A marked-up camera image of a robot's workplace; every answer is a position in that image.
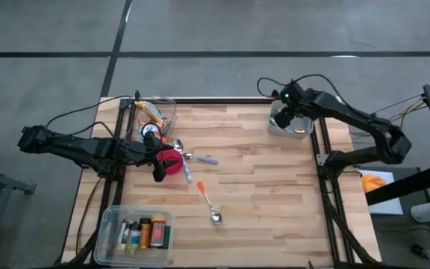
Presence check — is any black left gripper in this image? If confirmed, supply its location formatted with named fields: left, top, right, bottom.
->
left=125, top=130, right=181, bottom=183

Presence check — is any orange snack packet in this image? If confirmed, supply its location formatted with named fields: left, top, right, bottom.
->
left=137, top=119, right=168, bottom=143

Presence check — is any gold snack packet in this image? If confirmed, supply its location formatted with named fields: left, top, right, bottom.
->
left=134, top=99, right=169, bottom=126

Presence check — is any purple-handled spoon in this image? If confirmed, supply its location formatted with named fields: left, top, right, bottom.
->
left=182, top=152, right=219, bottom=166

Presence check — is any red spice tin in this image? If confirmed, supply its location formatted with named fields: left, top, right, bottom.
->
left=149, top=220, right=166, bottom=247

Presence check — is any green pepper tin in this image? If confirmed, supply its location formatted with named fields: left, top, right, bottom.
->
left=163, top=223, right=172, bottom=250

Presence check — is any dark green-labelled spice jar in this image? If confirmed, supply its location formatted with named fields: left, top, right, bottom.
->
left=128, top=222, right=142, bottom=253

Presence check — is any pink plastic bowl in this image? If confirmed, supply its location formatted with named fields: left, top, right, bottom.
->
left=156, top=149, right=184, bottom=176

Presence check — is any grey plastic bin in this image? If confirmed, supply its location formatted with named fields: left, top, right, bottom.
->
left=267, top=99, right=315, bottom=140

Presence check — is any clear rigid organizer bin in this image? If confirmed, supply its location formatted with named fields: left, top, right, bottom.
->
left=124, top=96, right=178, bottom=145

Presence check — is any clear plastic storage bin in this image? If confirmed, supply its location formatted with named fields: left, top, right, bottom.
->
left=93, top=205, right=175, bottom=267

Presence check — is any orange soft object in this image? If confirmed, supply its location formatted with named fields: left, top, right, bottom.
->
left=361, top=173, right=387, bottom=194

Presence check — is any black rig strut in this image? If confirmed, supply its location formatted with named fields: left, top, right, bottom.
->
left=365, top=160, right=430, bottom=206

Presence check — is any white floor paper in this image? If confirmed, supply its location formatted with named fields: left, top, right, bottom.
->
left=358, top=169, right=405, bottom=216

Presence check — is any grey metal stand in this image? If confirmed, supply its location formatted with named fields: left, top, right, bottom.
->
left=0, top=160, right=37, bottom=269

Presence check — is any teal-handled spoon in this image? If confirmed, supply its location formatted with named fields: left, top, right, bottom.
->
left=172, top=138, right=193, bottom=184

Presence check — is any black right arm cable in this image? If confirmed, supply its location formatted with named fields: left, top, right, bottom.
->
left=256, top=73, right=350, bottom=109

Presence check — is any black aluminium table frame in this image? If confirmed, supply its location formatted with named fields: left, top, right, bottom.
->
left=112, top=89, right=378, bottom=268

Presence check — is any silver spoon orange handle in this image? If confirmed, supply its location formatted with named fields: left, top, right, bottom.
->
left=196, top=181, right=223, bottom=226

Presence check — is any thin grey cable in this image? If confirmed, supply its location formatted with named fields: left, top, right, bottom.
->
left=371, top=93, right=424, bottom=115

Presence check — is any thin yellow cable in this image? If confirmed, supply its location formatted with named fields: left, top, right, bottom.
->
left=388, top=101, right=426, bottom=130

